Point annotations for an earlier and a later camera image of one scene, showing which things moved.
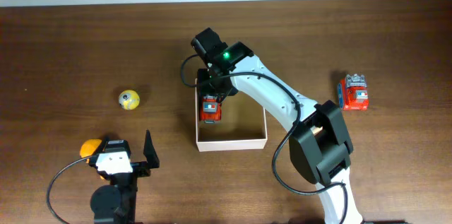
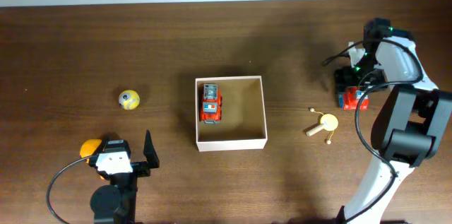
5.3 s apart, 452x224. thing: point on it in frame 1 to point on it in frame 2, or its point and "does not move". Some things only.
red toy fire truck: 210,109 does not move
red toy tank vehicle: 353,93 does not move
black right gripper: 202,85 to 343,78
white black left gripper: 144,167 does not move
